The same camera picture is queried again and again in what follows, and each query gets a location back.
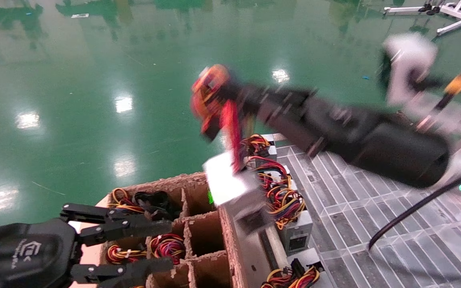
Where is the brown cardboard divider box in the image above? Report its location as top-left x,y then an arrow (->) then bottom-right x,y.
98,172 -> 251,288

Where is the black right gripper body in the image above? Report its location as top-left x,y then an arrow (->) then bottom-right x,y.
345,114 -> 451,189

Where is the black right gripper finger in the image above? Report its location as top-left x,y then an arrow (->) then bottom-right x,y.
261,108 -> 347,157
241,85 -> 353,120

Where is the red yellow cable bundle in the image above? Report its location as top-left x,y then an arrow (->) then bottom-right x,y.
106,245 -> 148,265

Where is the black cable with orange tag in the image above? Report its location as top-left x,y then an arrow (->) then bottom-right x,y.
419,47 -> 461,122

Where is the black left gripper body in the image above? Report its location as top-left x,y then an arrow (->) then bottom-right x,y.
0,218 -> 83,288

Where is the white metal stand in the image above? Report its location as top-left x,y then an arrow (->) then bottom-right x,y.
383,0 -> 461,36

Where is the yellow orange cable bundle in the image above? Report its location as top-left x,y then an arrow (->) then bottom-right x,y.
108,187 -> 148,213

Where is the clear acrylic divider tray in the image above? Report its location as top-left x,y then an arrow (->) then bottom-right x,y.
275,144 -> 461,288

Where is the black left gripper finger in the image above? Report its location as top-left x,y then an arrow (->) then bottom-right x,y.
70,257 -> 175,288
60,203 -> 174,247

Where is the plain black robot cable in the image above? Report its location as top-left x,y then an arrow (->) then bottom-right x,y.
368,168 -> 461,251

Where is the red purple cable bundle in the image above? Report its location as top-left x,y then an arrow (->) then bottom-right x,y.
149,233 -> 186,265

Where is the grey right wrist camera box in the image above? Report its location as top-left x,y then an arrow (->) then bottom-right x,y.
381,33 -> 439,105

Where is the black cable bundle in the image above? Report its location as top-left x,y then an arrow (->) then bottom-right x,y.
134,191 -> 181,221

